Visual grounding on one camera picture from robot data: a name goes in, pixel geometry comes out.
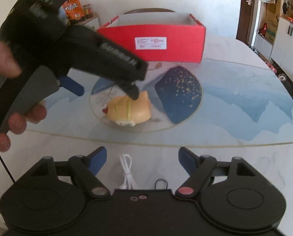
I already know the red lidded jar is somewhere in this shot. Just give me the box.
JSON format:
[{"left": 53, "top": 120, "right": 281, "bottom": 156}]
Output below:
[{"left": 83, "top": 4, "right": 93, "bottom": 19}]

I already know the brown wooden chair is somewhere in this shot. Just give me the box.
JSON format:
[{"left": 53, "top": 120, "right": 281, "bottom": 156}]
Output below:
[{"left": 124, "top": 8, "right": 175, "bottom": 14}]

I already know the round glass plate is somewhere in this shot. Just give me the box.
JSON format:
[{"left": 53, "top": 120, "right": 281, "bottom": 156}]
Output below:
[{"left": 89, "top": 65, "right": 204, "bottom": 134}]

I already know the brown entrance door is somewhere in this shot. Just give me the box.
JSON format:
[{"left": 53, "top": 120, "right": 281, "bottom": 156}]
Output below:
[{"left": 236, "top": 0, "right": 256, "bottom": 45}]

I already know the orange snack bag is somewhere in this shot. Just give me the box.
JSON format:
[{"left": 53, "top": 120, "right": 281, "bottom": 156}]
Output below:
[{"left": 62, "top": 0, "right": 85, "bottom": 25}]

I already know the white drawer cabinet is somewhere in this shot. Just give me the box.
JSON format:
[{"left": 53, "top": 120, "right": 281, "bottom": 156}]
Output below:
[{"left": 76, "top": 12, "right": 100, "bottom": 31}]

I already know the red vacuum cleaner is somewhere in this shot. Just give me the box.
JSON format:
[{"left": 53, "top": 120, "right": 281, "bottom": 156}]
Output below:
[{"left": 258, "top": 21, "right": 268, "bottom": 38}]

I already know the yellow duck plush toy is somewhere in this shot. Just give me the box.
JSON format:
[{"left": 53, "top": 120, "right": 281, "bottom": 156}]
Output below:
[{"left": 102, "top": 91, "right": 151, "bottom": 127}]

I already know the white cable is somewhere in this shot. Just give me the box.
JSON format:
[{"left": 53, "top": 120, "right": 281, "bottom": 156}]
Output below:
[{"left": 118, "top": 153, "right": 139, "bottom": 190}]

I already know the red cardboard box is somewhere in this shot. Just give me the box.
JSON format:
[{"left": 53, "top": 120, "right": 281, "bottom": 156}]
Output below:
[{"left": 98, "top": 12, "right": 206, "bottom": 63}]

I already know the person's left hand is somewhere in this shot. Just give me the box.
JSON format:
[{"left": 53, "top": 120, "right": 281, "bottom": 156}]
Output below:
[{"left": 0, "top": 39, "right": 48, "bottom": 152}]

